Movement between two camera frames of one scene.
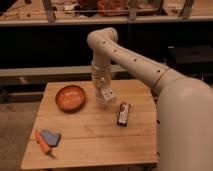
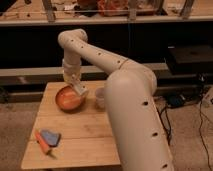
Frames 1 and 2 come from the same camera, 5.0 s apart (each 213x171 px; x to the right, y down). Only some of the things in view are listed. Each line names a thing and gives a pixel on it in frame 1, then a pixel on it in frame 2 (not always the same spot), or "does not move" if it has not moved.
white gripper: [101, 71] → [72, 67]
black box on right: [193, 59] does not move
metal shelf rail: [108, 22] does not move
